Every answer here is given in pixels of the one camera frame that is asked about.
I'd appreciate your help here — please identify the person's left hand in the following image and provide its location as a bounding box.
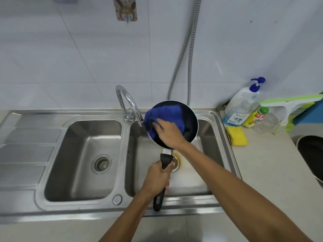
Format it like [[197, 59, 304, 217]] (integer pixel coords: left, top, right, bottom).
[[141, 160, 175, 199]]

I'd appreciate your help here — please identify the small yellow bottle green cap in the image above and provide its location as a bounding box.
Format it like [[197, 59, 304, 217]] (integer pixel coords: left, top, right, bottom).
[[242, 107, 269, 129]]

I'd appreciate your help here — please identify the clear pump soap bottle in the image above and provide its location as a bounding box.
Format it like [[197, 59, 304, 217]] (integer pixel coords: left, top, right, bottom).
[[222, 77, 266, 127]]

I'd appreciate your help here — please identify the chrome faucet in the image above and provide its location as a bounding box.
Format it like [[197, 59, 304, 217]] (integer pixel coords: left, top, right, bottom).
[[115, 85, 144, 127]]

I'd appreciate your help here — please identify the brown adhesive wall hook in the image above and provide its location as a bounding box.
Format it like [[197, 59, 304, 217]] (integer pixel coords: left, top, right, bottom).
[[113, 0, 138, 23]]

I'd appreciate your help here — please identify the yellow sponge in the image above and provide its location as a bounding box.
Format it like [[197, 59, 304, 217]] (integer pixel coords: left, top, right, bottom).
[[225, 126, 248, 146]]

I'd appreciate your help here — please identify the metal shower hose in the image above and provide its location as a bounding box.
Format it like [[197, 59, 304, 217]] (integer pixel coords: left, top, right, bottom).
[[167, 0, 202, 107]]

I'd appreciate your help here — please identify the blue microfibre cloth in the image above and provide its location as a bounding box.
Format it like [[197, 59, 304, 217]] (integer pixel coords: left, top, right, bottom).
[[144, 105, 191, 139]]

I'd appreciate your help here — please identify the small black frying pan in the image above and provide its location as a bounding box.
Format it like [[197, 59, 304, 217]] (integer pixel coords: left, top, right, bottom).
[[144, 100, 199, 212]]

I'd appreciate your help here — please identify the person's left forearm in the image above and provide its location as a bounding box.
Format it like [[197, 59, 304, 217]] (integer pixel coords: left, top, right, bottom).
[[98, 190, 157, 242]]

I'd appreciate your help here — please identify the person's right hand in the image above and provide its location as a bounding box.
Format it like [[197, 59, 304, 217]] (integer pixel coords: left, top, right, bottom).
[[150, 118, 190, 150]]

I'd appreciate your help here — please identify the metal sink strainer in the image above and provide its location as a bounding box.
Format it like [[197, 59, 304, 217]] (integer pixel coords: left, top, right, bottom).
[[92, 155, 111, 174], [170, 153, 182, 172]]

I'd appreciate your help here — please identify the blue cutting board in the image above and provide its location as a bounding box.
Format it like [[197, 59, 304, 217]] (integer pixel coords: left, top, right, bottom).
[[292, 99, 323, 124]]

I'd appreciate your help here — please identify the person's right forearm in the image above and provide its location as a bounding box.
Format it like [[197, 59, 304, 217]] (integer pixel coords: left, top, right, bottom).
[[176, 142, 313, 242]]

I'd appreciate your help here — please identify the clear glass cup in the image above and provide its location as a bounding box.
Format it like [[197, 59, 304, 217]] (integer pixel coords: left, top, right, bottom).
[[252, 111, 279, 135]]

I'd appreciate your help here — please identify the stainless steel double sink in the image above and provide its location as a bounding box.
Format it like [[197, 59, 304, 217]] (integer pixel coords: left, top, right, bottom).
[[0, 109, 243, 224]]

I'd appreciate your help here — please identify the green white squeegee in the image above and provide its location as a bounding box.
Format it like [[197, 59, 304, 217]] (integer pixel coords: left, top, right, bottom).
[[260, 94, 323, 135]]

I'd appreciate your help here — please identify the medium black frying pan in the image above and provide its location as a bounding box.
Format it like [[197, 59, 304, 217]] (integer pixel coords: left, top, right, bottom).
[[296, 135, 323, 184]]

